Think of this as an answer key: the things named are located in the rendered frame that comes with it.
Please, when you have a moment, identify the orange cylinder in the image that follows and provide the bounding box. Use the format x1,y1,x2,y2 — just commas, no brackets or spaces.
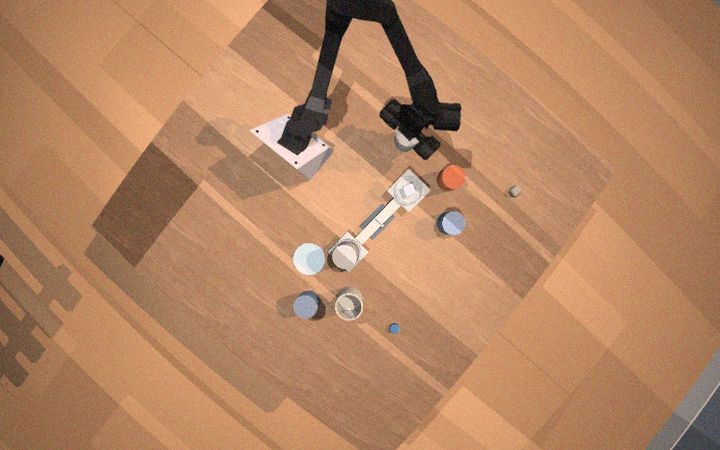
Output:
436,165,465,191

